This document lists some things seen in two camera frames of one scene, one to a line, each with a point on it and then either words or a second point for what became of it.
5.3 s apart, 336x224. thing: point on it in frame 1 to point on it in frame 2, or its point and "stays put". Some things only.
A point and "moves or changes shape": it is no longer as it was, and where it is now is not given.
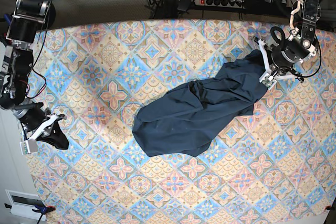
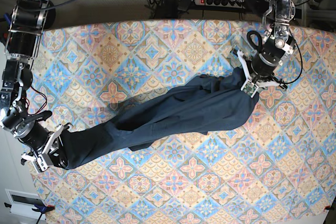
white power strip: (220, 2) stays put
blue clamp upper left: (7, 17) stays put
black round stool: (50, 17) stays put
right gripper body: (279, 58) to (260, 72)
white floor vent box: (22, 203) stays put
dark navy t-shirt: (182, 118) moves or changes shape
